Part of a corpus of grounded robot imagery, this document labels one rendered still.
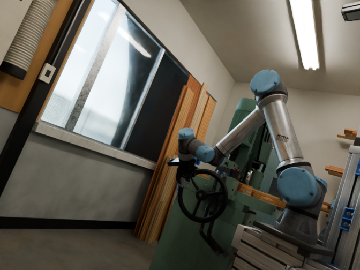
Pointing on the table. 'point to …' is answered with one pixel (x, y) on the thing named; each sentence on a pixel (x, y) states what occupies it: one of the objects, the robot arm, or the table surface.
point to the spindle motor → (244, 110)
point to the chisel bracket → (230, 164)
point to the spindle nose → (234, 154)
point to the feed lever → (259, 152)
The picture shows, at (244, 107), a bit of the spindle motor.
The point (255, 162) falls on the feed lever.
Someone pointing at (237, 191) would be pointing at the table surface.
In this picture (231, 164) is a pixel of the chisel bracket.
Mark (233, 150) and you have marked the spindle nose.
